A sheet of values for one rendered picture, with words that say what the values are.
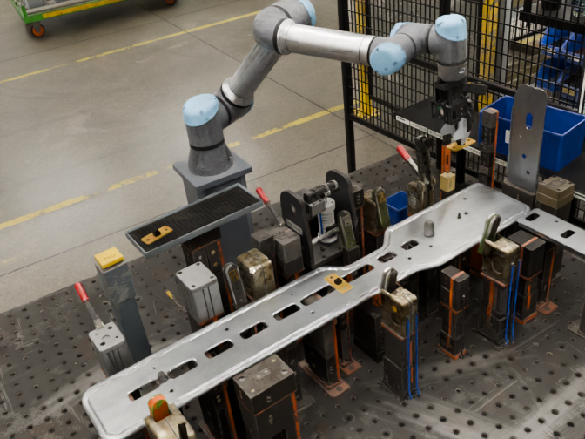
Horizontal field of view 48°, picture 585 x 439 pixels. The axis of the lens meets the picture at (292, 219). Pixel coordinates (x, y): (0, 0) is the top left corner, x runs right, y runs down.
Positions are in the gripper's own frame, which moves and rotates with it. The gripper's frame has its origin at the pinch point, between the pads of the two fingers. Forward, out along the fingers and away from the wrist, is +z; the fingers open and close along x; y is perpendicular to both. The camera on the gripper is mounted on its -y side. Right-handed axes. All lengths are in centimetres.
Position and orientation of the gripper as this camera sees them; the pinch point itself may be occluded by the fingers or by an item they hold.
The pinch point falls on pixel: (460, 138)
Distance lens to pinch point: 191.8
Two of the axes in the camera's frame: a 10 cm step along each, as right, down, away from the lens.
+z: 1.8, 7.8, 5.9
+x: 5.7, 4.1, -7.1
